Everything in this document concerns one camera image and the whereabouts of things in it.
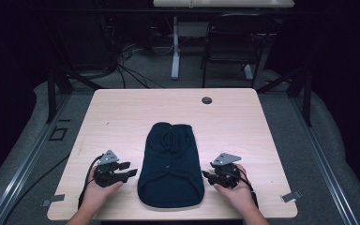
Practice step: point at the person's right hand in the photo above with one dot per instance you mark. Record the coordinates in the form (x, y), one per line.
(237, 195)

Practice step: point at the black metal frame stand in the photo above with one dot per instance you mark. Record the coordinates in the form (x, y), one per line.
(307, 93)
(52, 93)

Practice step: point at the dark navy garment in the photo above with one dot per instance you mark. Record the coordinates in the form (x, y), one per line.
(170, 168)

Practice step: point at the metal floor rail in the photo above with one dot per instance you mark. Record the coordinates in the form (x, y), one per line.
(325, 162)
(28, 165)

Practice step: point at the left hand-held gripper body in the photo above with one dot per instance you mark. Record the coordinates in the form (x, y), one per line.
(106, 175)

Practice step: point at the person's left hand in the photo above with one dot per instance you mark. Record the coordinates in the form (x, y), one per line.
(98, 195)

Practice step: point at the grey tape strip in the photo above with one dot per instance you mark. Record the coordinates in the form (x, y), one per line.
(54, 198)
(291, 196)

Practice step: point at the round table grommet hole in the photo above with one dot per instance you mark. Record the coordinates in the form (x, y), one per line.
(206, 100)

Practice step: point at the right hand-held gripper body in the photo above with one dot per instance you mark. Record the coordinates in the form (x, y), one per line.
(226, 173)

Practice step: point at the white background desk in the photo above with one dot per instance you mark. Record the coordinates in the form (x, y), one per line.
(225, 3)

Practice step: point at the black chair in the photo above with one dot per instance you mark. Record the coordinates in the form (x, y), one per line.
(231, 37)

